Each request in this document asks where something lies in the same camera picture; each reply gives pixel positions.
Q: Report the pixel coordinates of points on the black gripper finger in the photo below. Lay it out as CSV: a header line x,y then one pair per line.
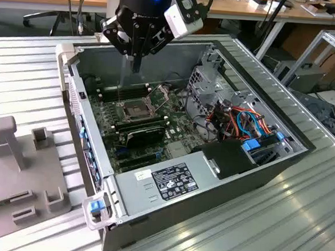
x,y
112,31
162,39

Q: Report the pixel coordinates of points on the CPU socket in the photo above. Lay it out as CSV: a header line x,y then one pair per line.
x,y
134,109

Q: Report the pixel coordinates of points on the black office chair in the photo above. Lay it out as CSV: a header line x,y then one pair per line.
x,y
58,16

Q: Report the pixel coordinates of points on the metal disk bay cage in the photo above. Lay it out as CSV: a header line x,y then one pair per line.
x,y
204,89

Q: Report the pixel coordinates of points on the green motherboard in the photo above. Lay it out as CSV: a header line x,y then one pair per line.
x,y
174,123

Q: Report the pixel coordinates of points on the white box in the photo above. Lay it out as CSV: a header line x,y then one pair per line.
x,y
252,3

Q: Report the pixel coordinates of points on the black graphics card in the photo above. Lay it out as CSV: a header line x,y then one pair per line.
x,y
146,137

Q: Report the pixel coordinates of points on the silver heat sink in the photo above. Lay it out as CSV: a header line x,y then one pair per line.
x,y
177,149

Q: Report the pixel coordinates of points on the black tripod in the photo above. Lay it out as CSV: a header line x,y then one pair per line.
x,y
276,12

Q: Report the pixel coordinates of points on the blue expansion slot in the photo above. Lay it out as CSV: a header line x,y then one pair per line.
x,y
120,151

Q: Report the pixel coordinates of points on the black plastic shroud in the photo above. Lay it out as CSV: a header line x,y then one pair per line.
x,y
228,158

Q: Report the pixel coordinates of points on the hard disk in blue carrier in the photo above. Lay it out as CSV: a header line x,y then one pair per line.
x,y
252,145

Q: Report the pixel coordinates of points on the large cardboard box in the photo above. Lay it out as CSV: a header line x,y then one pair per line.
x,y
303,40

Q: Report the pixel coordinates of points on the open cardboard tray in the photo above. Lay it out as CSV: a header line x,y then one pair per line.
x,y
313,9

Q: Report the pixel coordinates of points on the silver power supply unit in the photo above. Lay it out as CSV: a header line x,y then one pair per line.
x,y
139,192

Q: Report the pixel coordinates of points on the dark case side panel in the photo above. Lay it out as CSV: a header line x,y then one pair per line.
x,y
310,104

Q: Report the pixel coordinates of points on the black desk device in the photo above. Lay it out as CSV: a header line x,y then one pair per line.
x,y
333,8

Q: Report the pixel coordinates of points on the blue case latch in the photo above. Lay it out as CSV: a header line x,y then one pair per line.
x,y
96,206

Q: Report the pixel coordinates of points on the grey parts rack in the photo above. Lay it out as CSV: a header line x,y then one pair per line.
x,y
6,174

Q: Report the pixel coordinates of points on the open black PC case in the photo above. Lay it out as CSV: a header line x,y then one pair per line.
x,y
207,211

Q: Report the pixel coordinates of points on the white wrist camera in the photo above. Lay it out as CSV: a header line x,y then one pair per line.
x,y
179,21

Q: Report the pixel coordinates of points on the black intrusion switch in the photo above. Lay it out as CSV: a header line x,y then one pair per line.
x,y
82,95

